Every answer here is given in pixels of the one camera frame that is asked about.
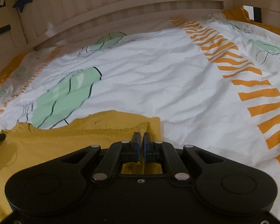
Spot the wooden bed frame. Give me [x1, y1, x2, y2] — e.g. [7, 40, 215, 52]
[0, 0, 280, 84]

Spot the white printed duvet cover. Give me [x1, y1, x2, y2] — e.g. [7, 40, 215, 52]
[0, 13, 280, 217]

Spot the dark blue star decoration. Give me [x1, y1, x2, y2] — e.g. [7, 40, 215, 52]
[15, 0, 33, 13]

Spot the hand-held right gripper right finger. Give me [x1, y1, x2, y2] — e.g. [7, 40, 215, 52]
[143, 133, 224, 182]

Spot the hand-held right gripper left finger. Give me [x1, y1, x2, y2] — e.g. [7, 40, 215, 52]
[59, 132, 141, 182]

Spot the mustard yellow knit sweater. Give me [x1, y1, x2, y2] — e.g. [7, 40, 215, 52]
[0, 110, 162, 224]

